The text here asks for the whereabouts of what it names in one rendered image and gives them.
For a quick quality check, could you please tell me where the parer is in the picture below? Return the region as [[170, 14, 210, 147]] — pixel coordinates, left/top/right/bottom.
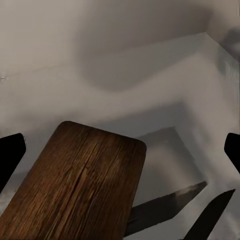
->
[[184, 189, 235, 240]]

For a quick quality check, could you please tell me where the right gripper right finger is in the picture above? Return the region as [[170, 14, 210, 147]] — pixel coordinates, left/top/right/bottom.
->
[[224, 132, 240, 173]]

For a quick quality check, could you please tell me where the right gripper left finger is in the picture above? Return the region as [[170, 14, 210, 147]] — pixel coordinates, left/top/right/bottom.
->
[[0, 133, 26, 193]]

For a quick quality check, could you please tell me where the cutting board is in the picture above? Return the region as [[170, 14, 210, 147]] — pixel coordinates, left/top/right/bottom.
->
[[0, 120, 147, 240]]

